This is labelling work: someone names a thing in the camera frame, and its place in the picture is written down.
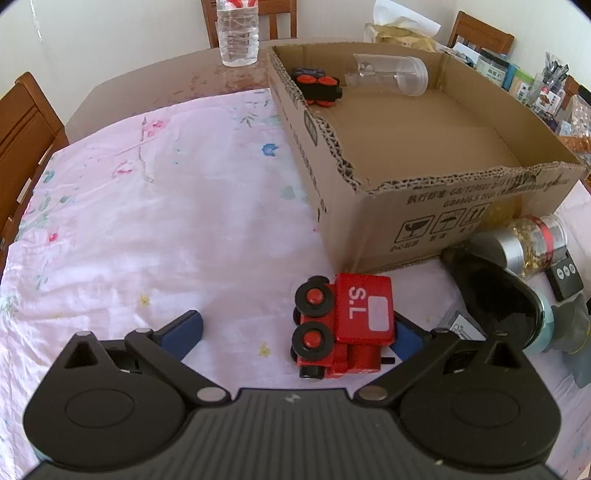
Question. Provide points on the stack of white papers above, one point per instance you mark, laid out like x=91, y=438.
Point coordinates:
x=464, y=50

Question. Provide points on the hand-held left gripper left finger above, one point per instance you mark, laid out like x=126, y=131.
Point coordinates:
x=184, y=330

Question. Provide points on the wooden chair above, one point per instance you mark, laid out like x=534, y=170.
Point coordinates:
x=480, y=32
x=277, y=18
x=23, y=138

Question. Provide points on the gold tissue pack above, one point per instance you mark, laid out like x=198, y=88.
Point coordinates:
x=401, y=34

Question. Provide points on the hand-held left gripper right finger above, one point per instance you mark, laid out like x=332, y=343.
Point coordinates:
x=408, y=340

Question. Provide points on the clear card case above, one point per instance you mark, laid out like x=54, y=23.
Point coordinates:
x=459, y=327

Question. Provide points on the clear bag of snacks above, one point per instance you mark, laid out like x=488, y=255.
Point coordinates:
x=577, y=138

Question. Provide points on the red wooden toy train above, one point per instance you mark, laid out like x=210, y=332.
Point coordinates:
x=360, y=314

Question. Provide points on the grey sock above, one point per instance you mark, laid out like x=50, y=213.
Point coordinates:
x=572, y=327

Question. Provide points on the bag of pens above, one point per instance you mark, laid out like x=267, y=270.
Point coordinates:
x=554, y=69

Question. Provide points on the wooden chair back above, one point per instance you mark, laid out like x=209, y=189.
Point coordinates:
x=277, y=18

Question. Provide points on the pink floral cloth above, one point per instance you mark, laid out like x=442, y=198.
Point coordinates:
x=161, y=207

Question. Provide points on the black toy car red wheels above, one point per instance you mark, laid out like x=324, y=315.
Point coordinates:
x=323, y=90

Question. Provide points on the glass jar with dark lid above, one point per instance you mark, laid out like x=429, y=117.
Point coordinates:
x=491, y=67

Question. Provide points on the clear plastic container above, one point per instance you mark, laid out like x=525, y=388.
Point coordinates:
x=406, y=74

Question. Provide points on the clear water bottle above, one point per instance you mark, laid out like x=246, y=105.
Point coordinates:
x=238, y=37

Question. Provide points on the black digital timer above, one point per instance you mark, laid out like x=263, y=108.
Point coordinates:
x=565, y=277

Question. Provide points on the glass jar with gold contents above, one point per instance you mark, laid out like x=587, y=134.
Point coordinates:
x=531, y=244

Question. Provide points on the cardboard box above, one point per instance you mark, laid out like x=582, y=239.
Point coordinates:
x=415, y=138

